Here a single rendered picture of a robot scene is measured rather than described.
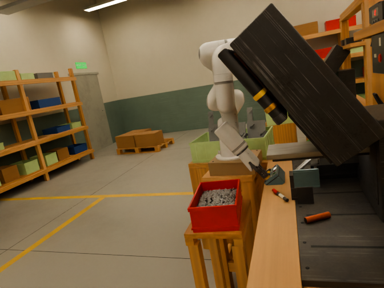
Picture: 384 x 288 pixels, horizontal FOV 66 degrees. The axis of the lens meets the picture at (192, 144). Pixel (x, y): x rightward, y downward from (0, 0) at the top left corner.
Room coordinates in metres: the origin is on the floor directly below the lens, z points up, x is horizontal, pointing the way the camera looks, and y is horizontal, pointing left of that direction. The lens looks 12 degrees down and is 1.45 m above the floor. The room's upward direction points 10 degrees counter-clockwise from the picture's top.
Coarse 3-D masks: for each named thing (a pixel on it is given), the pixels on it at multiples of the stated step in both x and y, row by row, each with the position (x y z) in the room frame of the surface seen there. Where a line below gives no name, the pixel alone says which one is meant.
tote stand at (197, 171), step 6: (192, 162) 2.37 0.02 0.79; (204, 162) 2.30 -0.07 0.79; (264, 162) 2.04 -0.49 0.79; (192, 168) 2.33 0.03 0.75; (198, 168) 2.30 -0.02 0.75; (204, 168) 2.28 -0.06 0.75; (264, 168) 2.04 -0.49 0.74; (192, 174) 2.33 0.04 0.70; (198, 174) 2.31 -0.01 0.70; (204, 174) 2.28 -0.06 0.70; (192, 180) 2.34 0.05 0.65; (198, 180) 2.31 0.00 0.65; (264, 180) 2.04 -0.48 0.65; (192, 186) 2.35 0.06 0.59; (204, 240) 2.33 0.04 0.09; (204, 246) 2.34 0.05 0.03
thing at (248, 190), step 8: (256, 176) 1.87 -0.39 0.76; (240, 184) 1.93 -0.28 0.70; (248, 184) 1.65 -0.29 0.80; (256, 184) 1.80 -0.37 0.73; (248, 192) 1.65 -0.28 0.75; (256, 192) 1.77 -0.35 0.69; (256, 200) 1.68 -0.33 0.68; (256, 208) 1.65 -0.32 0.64; (256, 216) 1.64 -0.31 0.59; (256, 224) 1.64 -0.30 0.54; (224, 240) 1.75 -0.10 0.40; (232, 240) 1.96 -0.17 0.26; (224, 248) 1.74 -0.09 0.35; (224, 256) 1.74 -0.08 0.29; (232, 256) 1.89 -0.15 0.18; (224, 264) 1.74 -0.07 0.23; (232, 264) 1.74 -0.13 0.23; (224, 272) 1.75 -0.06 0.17; (232, 280) 1.78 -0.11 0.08
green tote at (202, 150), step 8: (272, 128) 2.42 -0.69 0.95; (200, 136) 2.57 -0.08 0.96; (208, 136) 2.70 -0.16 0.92; (264, 136) 2.13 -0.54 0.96; (272, 136) 2.40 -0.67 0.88; (192, 144) 2.33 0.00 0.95; (200, 144) 2.30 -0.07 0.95; (208, 144) 2.28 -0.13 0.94; (216, 144) 2.25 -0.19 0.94; (248, 144) 2.14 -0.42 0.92; (256, 144) 2.12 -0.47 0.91; (264, 144) 2.09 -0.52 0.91; (272, 144) 2.34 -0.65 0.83; (192, 152) 2.34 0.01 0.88; (200, 152) 2.31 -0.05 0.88; (208, 152) 2.28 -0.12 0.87; (216, 152) 2.25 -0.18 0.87; (264, 152) 2.10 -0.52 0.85; (192, 160) 2.35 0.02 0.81; (200, 160) 2.31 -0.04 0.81; (208, 160) 2.28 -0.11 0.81
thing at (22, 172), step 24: (0, 72) 5.48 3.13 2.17; (72, 72) 7.13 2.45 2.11; (24, 96) 5.75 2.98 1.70; (0, 120) 5.13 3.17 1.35; (0, 144) 5.12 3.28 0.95; (24, 144) 5.48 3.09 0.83; (0, 168) 5.20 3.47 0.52; (24, 168) 5.43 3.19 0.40; (48, 168) 5.79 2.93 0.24; (0, 192) 4.77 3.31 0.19
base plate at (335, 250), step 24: (336, 192) 1.13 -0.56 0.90; (360, 192) 1.10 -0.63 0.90; (336, 216) 0.95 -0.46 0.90; (360, 216) 0.92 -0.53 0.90; (312, 240) 0.83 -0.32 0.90; (336, 240) 0.81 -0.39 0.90; (360, 240) 0.79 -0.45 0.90; (312, 264) 0.72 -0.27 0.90; (336, 264) 0.70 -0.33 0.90; (360, 264) 0.69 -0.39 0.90
